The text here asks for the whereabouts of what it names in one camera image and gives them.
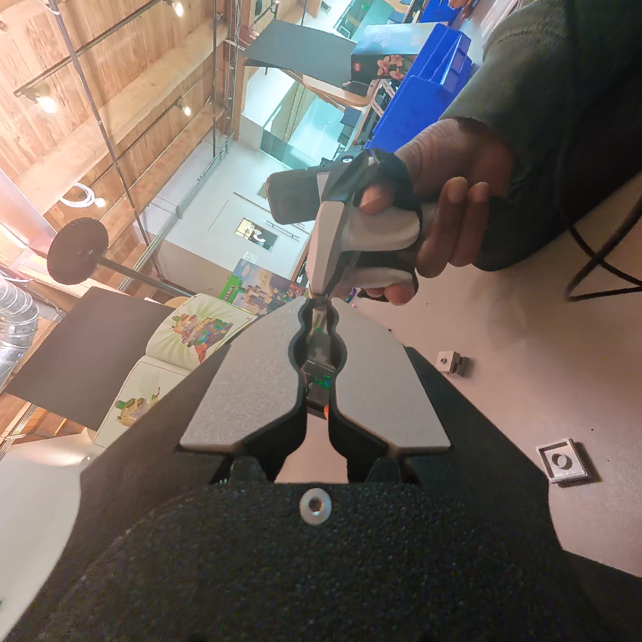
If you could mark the grey square toy tile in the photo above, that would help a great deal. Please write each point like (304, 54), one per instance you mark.
(566, 461)

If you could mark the pale square toy tile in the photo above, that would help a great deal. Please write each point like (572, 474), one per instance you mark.
(451, 361)

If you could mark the black square panel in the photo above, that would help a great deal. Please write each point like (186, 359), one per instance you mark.
(90, 351)
(301, 50)

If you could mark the toy brick building model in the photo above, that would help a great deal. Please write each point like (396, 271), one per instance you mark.
(318, 371)

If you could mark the silver ventilation duct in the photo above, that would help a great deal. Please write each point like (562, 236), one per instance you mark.
(15, 321)

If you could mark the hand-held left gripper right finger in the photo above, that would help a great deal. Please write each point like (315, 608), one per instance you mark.
(391, 401)

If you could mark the person's right forearm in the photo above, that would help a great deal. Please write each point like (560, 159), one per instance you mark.
(551, 125)

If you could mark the green toy set box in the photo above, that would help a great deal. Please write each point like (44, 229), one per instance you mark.
(261, 286)

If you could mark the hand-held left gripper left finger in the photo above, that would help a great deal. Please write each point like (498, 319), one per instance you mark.
(240, 401)

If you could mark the black round disc stand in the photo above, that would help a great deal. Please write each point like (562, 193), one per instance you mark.
(78, 251)

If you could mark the blue flower picture box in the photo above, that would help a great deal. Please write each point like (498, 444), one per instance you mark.
(381, 45)

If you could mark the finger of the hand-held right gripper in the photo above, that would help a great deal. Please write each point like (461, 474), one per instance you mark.
(326, 240)

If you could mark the open instruction booklet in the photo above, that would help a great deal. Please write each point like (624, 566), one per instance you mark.
(200, 326)

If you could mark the person's right hand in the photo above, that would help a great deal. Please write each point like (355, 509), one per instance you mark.
(461, 160)

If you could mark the blue plastic bin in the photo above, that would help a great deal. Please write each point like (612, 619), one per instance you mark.
(416, 100)

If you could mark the grey desk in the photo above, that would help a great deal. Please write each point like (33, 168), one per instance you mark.
(501, 351)

